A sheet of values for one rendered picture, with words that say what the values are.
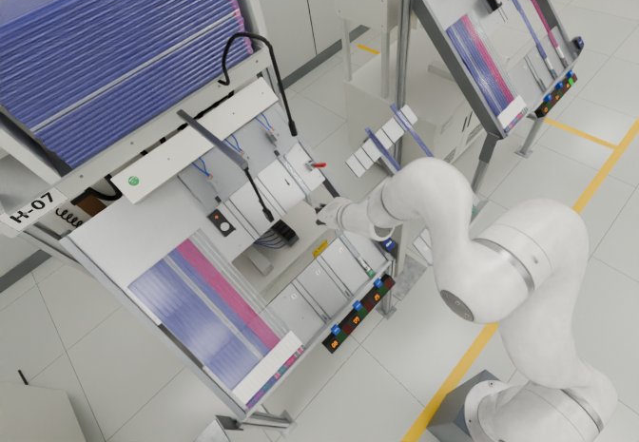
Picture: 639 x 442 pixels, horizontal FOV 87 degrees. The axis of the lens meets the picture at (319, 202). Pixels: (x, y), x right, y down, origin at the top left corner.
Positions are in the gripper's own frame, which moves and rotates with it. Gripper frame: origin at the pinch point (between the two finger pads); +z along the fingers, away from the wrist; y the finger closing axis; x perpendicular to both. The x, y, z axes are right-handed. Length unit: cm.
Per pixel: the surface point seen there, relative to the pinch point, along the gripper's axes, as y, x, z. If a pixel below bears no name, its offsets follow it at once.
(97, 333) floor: 113, 21, 132
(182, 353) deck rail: 58, 3, -1
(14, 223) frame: 61, -48, -2
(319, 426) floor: 51, 94, 30
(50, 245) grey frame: 62, -39, 9
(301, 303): 24.7, 18.7, -2.2
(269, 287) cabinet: 27.4, 22.3, 27.8
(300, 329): 30.2, 24.6, -3.2
